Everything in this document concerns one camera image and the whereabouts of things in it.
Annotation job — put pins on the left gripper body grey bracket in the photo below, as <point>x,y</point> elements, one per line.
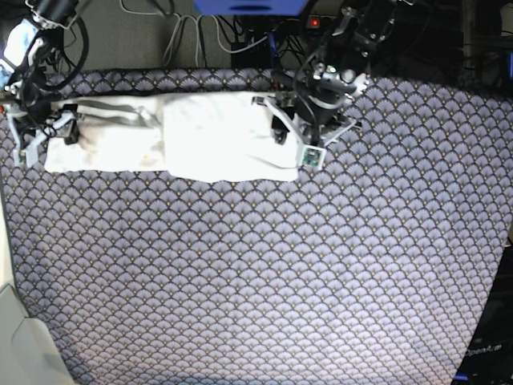
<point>308,155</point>

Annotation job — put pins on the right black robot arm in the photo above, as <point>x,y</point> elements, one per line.
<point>42,55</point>

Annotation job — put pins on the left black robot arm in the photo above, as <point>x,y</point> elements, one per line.
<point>310,106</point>

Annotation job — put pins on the blue box at top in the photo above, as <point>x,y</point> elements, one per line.
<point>250,7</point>

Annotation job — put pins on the grey chair corner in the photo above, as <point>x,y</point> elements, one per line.
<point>28,352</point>

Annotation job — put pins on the white printed T-shirt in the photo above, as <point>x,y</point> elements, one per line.
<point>208,137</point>

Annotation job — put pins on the right gripper body grey bracket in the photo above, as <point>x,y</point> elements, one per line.
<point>29,135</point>

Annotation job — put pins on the red black table clamp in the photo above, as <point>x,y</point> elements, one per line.
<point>277,80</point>

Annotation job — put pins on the purple fan-pattern table cloth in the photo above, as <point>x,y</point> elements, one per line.
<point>375,270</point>

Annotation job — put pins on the black power strip red light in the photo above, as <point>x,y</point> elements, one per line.
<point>316,22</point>

